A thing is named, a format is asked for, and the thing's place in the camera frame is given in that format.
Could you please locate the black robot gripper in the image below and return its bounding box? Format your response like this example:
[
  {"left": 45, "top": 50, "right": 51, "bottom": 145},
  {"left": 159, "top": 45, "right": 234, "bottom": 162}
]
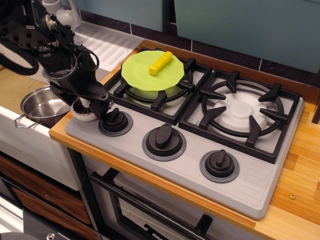
[{"left": 42, "top": 53, "right": 113, "bottom": 121}]

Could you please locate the white brown toy mushroom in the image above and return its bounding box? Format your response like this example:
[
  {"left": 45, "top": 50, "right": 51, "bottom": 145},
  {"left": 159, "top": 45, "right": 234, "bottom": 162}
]
[{"left": 71, "top": 97, "right": 97, "bottom": 122}]

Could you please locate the yellow toy fry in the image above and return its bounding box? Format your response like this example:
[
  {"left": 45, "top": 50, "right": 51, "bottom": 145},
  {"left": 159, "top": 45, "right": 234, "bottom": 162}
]
[{"left": 148, "top": 51, "right": 173, "bottom": 75}]

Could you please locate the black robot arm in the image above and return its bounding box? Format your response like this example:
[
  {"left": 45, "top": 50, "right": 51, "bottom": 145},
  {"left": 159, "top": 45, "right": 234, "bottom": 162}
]
[{"left": 0, "top": 0, "right": 113, "bottom": 121}]

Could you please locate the stainless steel pot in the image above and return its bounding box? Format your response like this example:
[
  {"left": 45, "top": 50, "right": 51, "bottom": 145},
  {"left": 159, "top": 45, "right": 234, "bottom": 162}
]
[{"left": 14, "top": 85, "right": 71, "bottom": 129}]

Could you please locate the green plastic plate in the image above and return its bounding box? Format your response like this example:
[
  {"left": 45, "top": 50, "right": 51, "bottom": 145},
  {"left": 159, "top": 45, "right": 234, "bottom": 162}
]
[{"left": 121, "top": 50, "right": 185, "bottom": 91}]

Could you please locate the black left stove knob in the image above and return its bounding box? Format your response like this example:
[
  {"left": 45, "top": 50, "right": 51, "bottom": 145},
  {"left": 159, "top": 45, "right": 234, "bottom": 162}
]
[{"left": 98, "top": 108, "right": 133, "bottom": 137}]

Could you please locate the black stove knob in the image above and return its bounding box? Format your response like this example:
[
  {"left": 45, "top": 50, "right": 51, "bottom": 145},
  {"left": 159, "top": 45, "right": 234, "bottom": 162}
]
[
  {"left": 98, "top": 108, "right": 133, "bottom": 137},
  {"left": 142, "top": 123, "right": 187, "bottom": 162},
  {"left": 199, "top": 149, "right": 240, "bottom": 184}
]

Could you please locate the black middle stove knob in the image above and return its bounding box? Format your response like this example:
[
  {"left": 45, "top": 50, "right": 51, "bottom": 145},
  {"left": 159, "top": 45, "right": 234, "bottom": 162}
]
[{"left": 142, "top": 123, "right": 187, "bottom": 162}]

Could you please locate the grey toy faucet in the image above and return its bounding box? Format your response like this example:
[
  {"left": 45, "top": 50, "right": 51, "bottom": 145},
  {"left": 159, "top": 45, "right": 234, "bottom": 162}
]
[{"left": 42, "top": 0, "right": 82, "bottom": 29}]

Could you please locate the wooden drawer front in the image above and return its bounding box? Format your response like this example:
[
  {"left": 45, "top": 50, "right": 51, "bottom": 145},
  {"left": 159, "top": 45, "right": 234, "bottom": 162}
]
[{"left": 0, "top": 153, "right": 98, "bottom": 240}]

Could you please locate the black left burner grate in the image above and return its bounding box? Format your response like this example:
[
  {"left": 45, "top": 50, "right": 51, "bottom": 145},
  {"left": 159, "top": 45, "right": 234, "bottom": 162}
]
[{"left": 104, "top": 47, "right": 213, "bottom": 125}]

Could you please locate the black burner grate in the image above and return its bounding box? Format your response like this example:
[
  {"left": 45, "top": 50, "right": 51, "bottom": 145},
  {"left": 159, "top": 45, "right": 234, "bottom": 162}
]
[
  {"left": 104, "top": 47, "right": 213, "bottom": 125},
  {"left": 179, "top": 69, "right": 304, "bottom": 164}
]

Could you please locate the toy oven door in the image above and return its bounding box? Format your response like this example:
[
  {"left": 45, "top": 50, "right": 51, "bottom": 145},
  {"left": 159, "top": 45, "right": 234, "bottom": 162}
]
[{"left": 90, "top": 168, "right": 255, "bottom": 240}]

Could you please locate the black right stove knob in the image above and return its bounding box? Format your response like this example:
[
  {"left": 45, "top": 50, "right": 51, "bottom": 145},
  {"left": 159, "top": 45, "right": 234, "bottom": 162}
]
[{"left": 199, "top": 149, "right": 240, "bottom": 184}]

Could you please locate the black right burner grate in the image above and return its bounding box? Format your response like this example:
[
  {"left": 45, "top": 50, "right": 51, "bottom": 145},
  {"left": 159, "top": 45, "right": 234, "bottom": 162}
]
[{"left": 179, "top": 69, "right": 304, "bottom": 164}]

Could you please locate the grey toy stove top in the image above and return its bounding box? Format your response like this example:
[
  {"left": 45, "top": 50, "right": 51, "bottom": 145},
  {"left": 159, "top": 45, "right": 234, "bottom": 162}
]
[{"left": 64, "top": 47, "right": 306, "bottom": 221}]

